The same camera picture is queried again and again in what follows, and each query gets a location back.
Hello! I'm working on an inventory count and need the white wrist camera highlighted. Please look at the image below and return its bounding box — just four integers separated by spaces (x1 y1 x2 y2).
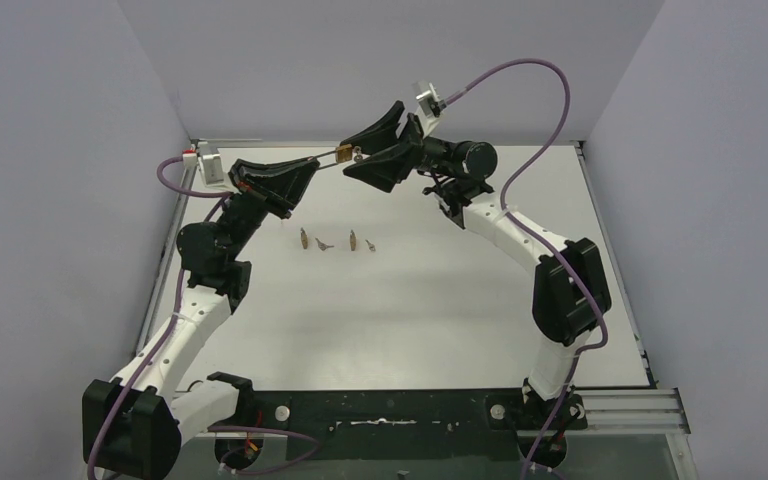
182 142 231 191
413 81 447 137

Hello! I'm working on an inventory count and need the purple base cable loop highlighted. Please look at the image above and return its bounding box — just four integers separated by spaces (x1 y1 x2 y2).
208 425 322 478

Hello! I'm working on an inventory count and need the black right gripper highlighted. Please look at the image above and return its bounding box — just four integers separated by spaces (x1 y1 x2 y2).
338 104 455 192

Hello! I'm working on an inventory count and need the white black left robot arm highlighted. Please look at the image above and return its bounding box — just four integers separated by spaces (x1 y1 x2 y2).
82 151 320 479

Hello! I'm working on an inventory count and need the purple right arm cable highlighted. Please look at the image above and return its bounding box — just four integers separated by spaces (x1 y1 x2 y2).
443 57 609 480

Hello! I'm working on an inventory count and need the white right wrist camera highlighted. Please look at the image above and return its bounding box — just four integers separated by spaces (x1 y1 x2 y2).
413 81 447 137

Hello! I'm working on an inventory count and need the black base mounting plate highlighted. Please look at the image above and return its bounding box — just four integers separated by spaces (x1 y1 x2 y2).
229 388 588 462

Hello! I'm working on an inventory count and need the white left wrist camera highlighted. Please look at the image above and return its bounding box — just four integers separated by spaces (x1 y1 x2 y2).
182 142 231 191

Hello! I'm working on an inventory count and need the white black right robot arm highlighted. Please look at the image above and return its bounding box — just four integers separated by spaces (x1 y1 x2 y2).
336 101 612 427

